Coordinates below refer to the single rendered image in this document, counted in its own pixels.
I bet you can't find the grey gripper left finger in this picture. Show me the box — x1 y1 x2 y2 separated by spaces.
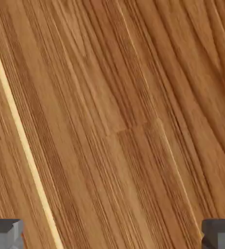
0 218 25 249

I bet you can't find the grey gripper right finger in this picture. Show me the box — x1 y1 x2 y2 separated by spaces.
201 218 225 249

